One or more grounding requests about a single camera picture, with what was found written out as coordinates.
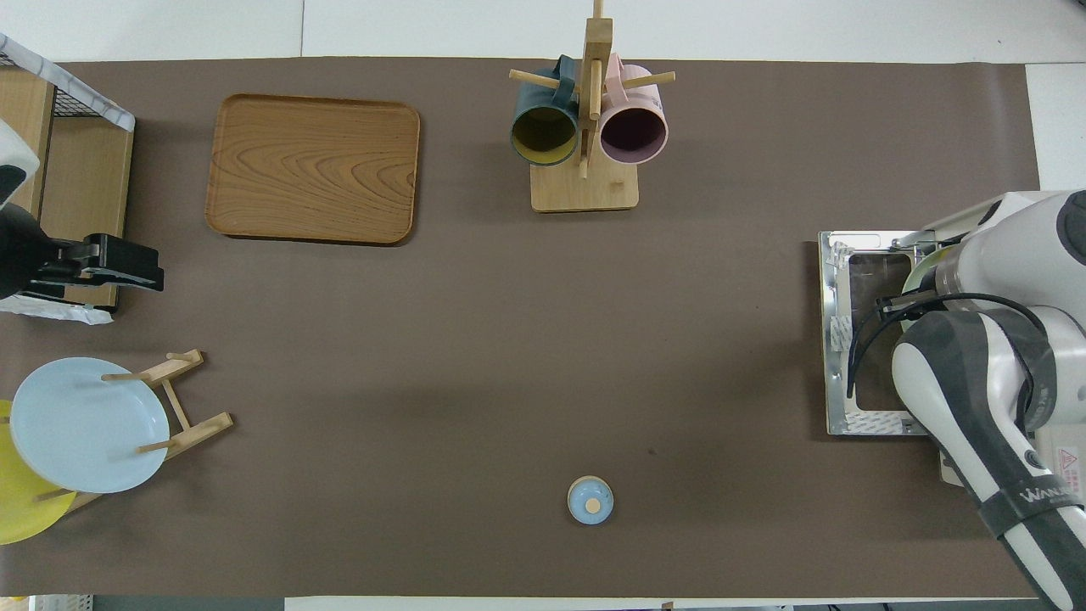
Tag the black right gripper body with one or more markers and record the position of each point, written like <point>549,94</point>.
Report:
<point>906,305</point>

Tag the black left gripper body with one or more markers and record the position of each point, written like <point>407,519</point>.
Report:
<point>127,261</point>

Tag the pale green plate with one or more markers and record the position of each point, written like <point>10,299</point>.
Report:
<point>925,259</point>

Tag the glass toaster oven door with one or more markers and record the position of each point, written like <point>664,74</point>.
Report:
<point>836,297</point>

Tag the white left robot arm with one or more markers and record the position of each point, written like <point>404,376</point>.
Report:
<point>17,246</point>

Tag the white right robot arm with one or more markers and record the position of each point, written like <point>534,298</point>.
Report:
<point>959,399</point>

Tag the beige toaster oven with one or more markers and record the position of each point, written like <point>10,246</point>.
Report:
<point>1071,475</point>

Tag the wooden step shelf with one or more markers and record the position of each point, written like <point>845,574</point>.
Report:
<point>93,187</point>

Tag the wooden shelf box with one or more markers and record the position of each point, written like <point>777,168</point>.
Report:
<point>72,106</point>

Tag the light blue plate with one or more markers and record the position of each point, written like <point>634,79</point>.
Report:
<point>85,424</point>

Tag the wooden plate rack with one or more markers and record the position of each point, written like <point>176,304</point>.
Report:
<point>199,428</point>

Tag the rectangular wooden serving tray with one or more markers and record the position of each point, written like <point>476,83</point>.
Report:
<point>314,170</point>

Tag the yellow plate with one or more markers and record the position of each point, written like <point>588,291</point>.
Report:
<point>21,509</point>

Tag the pink mug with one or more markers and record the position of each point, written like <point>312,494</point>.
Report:
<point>632,131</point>

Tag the wooden mug tree stand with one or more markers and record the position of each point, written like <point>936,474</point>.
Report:
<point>585,191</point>

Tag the large brown table mat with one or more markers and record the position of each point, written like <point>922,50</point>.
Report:
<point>509,339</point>

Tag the dark teal mug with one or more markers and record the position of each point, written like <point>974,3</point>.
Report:
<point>543,127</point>

